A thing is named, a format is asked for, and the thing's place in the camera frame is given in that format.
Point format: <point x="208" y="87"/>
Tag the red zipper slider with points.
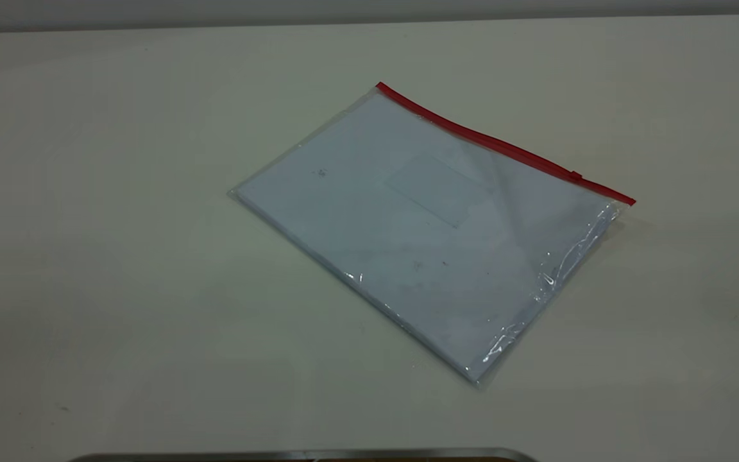
<point x="575" y="176"/>

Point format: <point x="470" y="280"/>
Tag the dark metal bar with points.
<point x="305" y="456"/>

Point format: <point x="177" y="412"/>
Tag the white paper stack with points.
<point x="408" y="244"/>

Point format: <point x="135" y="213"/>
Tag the clear plastic red-zip bag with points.
<point x="510" y="153"/>

